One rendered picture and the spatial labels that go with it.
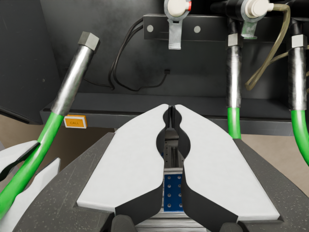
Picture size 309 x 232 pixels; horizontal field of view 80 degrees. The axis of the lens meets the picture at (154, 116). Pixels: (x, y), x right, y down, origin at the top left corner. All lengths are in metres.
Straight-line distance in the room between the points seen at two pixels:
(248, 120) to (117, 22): 0.39
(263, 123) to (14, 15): 0.57
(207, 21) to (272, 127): 0.29
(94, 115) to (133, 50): 0.19
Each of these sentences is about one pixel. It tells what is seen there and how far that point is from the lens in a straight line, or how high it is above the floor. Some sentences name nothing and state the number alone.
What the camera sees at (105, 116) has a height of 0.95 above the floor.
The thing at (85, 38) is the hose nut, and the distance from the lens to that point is 0.23.
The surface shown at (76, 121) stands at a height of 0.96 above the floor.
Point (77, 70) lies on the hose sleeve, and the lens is 0.22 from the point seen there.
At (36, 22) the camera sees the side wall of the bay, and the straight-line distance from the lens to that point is 0.55.
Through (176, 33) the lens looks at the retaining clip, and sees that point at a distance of 0.23.
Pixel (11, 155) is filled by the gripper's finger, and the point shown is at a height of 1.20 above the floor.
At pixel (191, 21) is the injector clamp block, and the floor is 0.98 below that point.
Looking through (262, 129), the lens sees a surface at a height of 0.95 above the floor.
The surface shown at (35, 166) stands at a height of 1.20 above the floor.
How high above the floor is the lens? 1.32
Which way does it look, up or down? 60 degrees down
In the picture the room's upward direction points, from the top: 173 degrees counter-clockwise
